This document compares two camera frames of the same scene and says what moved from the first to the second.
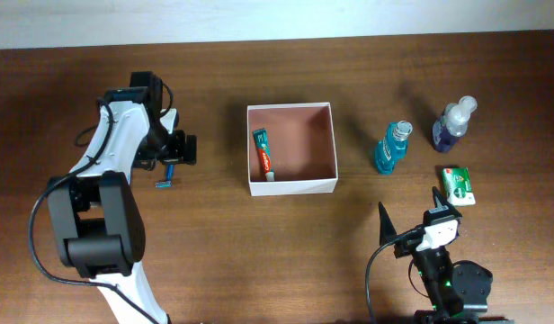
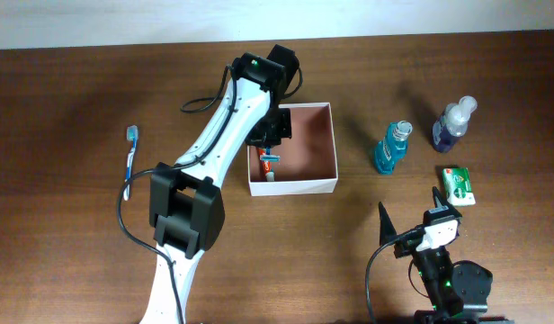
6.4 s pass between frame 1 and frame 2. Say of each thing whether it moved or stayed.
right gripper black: stayed
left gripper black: moved
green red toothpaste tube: stayed
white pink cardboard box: stayed
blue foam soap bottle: stayed
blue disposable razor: moved
